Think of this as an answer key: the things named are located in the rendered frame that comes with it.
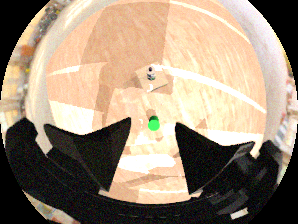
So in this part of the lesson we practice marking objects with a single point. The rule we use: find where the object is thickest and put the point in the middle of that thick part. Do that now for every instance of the white square block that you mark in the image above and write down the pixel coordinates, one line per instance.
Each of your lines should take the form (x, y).
(152, 85)

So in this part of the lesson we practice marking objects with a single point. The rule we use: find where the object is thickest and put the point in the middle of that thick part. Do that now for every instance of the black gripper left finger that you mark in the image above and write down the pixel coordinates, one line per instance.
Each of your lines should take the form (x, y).
(98, 152)

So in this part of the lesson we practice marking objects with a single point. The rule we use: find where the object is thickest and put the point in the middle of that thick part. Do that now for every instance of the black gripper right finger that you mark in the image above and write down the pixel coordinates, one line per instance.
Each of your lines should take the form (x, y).
(203, 159)

